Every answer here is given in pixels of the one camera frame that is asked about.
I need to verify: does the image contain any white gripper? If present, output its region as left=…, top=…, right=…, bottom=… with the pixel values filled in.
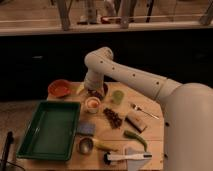
left=84, top=70, right=104, bottom=100

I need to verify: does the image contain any orange apple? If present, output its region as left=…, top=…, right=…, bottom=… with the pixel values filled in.
left=88, top=100, right=99, bottom=108

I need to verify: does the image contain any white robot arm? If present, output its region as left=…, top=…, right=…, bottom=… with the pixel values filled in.
left=84, top=47, right=213, bottom=171

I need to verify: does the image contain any green plastic cup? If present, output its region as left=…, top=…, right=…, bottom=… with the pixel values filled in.
left=112, top=90, right=124, bottom=105

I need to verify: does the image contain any small metal cup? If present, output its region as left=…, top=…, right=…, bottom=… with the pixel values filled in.
left=78, top=138, right=94, bottom=155

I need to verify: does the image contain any dark brown plate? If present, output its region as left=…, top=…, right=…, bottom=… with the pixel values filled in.
left=96, top=83, right=108, bottom=99

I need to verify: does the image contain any orange bowl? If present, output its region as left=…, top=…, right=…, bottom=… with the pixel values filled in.
left=48, top=79, right=71, bottom=98

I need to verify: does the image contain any blue sponge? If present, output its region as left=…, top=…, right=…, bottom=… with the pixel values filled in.
left=77, top=123, right=95, bottom=136

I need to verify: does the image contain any bunch of dark grapes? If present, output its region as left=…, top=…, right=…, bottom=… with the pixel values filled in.
left=103, top=108, right=122, bottom=129

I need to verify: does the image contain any wooden board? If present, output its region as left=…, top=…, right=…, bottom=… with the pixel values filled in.
left=24, top=81, right=166, bottom=171

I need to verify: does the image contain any silver fork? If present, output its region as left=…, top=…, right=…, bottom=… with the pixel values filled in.
left=130, top=103, right=159, bottom=119

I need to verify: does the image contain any brown and white block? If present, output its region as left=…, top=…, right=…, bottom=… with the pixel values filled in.
left=125, top=113, right=147, bottom=133

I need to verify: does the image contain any green chili pepper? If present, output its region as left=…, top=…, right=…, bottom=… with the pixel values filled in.
left=123, top=130, right=148, bottom=152

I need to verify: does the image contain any yellow banana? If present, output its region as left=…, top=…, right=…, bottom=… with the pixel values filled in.
left=93, top=138, right=117, bottom=152

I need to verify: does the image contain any green plastic tray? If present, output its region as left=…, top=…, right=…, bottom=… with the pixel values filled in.
left=16, top=101, right=81, bottom=161

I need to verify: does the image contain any white toy space shuttle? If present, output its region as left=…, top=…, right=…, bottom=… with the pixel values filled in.
left=103, top=147, right=152, bottom=171

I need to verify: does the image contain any black pole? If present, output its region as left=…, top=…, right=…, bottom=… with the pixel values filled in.
left=0, top=131, right=13, bottom=171

